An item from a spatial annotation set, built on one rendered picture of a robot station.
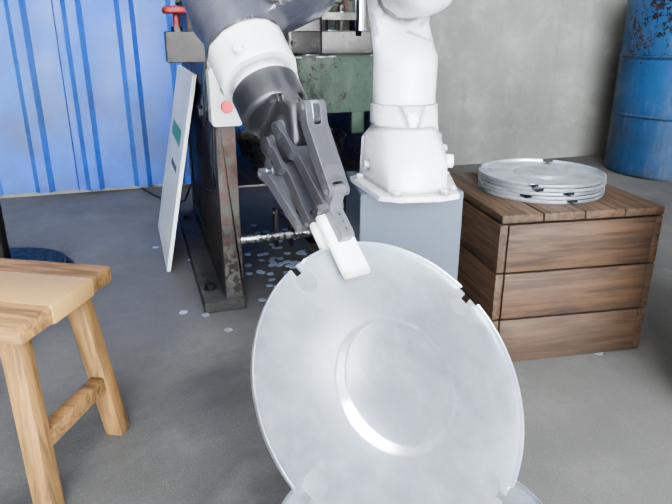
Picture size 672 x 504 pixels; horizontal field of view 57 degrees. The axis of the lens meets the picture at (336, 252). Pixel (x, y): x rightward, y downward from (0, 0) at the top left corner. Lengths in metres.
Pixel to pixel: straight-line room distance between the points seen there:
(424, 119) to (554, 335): 0.65
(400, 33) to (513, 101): 2.53
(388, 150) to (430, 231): 0.16
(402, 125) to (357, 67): 0.66
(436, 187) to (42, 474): 0.76
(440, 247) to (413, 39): 0.36
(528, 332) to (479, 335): 0.78
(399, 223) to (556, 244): 0.44
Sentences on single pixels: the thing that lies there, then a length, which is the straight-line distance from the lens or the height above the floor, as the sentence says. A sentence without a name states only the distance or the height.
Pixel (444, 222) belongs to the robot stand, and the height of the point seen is 0.39.
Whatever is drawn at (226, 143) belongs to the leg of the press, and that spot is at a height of 0.44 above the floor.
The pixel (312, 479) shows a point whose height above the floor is 0.37.
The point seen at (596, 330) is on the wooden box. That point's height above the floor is 0.06.
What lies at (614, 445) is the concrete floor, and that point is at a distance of 1.27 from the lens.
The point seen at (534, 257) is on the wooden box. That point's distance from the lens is 1.38.
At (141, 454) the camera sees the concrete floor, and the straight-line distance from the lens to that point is 1.20.
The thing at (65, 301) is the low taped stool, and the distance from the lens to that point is 1.02.
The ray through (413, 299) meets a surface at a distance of 0.63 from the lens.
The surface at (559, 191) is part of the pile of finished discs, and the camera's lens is 1.42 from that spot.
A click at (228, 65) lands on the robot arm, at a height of 0.68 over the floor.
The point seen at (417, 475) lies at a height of 0.35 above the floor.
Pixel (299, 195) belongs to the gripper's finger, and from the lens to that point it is 0.63.
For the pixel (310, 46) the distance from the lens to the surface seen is 1.71.
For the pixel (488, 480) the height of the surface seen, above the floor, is 0.32.
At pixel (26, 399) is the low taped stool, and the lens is 1.03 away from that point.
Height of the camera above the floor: 0.71
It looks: 20 degrees down
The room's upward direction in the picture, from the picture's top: straight up
